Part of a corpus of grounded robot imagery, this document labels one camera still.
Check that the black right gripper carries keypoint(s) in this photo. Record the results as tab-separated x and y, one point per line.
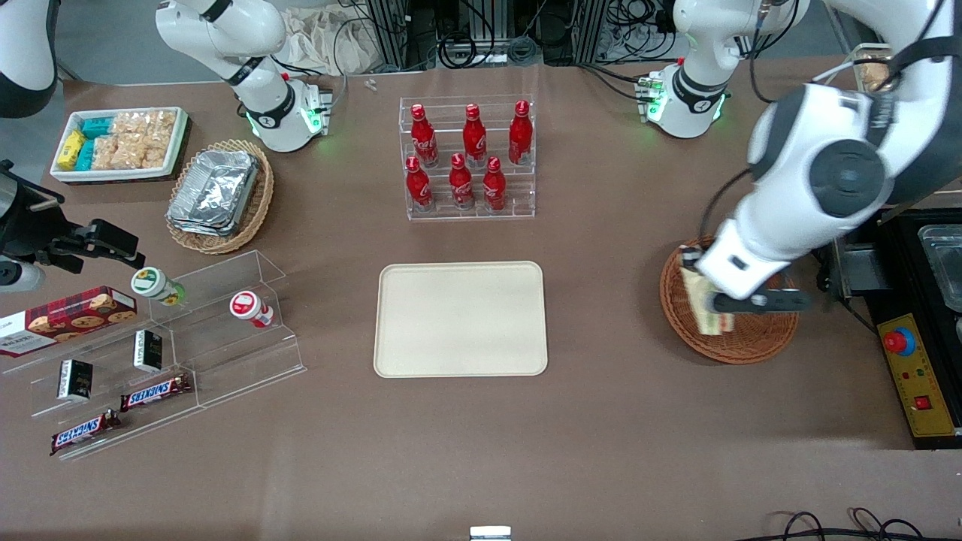
31	219

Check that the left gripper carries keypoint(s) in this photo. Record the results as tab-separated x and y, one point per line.
688	258

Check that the triangular sandwich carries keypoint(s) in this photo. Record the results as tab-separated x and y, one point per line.
706	319

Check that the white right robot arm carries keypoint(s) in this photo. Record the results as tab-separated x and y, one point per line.
263	90

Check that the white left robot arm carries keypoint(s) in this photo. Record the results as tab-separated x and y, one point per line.
849	176

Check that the round brown wicker basket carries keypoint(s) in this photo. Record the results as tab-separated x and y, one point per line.
751	342

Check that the oval light wicker basket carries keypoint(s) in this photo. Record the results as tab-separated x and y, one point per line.
259	203

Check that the beige plastic tray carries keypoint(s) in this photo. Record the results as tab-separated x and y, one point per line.
460	319

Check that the green lid drink cup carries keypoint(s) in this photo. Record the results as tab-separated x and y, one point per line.
154	284

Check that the red tartan cookie box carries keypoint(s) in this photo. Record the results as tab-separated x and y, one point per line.
68	319

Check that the white rectangular snack bin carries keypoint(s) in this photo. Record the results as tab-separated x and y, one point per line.
64	174

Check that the clear rice cracker pack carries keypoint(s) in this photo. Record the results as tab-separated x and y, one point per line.
143	152
129	124
161	124
107	152

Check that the teal snack pack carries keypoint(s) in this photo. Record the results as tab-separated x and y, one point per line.
96	126
86	155

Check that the small black chocolate box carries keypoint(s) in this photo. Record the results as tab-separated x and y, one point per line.
75	379
148	351

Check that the stacked aluminium foil trays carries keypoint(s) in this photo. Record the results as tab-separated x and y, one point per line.
214	191

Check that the yellow snack pack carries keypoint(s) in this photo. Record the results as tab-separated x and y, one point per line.
71	150

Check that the red lid drink cup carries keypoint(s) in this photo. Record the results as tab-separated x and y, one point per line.
248	306

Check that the snickers chocolate bar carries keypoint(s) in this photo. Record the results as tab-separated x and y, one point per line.
154	392
83	432

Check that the clear acrylic stepped shelf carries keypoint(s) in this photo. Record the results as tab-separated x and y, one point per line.
225	353

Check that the red cola bottle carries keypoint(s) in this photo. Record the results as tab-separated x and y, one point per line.
473	139
494	188
461	186
520	135
418	188
424	139

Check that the black equipment stand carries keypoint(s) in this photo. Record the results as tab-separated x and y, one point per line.
902	278

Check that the clear acrylic bottle rack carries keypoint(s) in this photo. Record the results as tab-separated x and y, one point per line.
470	214

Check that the clear cracker bag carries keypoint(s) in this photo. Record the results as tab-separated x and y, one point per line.
875	75

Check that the yellow emergency stop box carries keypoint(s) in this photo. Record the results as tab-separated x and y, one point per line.
921	383

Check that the white cloth bag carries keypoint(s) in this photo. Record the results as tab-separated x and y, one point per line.
323	41

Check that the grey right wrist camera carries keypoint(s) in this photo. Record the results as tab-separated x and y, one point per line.
19	276

